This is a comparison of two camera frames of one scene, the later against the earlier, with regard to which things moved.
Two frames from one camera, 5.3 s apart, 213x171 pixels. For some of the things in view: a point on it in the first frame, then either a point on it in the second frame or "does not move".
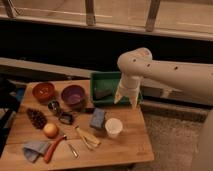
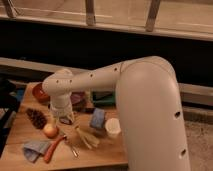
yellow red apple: x=50 y=130 does not move
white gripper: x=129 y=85 → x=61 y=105
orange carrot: x=50 y=148 does not move
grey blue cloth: x=34 y=149 does not move
